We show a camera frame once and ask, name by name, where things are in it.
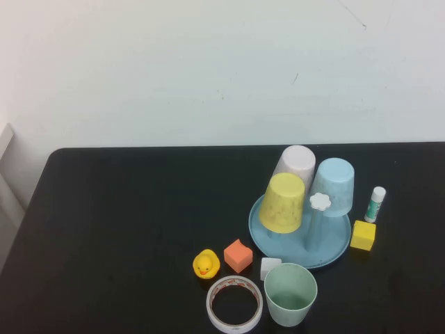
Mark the pale green plastic cup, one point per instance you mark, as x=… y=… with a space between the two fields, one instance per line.
x=290 y=309

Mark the yellow plastic cup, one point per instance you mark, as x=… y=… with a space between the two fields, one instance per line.
x=281 y=205

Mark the pale pink plastic cup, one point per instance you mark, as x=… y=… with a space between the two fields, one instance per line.
x=295 y=160

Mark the light blue plastic cup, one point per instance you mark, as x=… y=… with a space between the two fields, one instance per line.
x=335 y=181

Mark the blue cup stand with pegs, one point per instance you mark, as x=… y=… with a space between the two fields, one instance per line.
x=327 y=248

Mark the orange foam cube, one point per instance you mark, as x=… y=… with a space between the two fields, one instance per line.
x=237 y=256

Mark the yellow rubber duck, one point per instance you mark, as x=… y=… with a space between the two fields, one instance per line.
x=206 y=264

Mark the white foam cube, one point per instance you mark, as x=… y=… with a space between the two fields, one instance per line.
x=267 y=266

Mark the white adhesive tape roll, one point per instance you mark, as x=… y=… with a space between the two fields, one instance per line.
x=217 y=316

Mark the yellow foam cube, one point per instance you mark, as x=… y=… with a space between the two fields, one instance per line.
x=362 y=236

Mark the white green glue stick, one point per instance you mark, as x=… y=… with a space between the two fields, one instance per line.
x=374 y=207

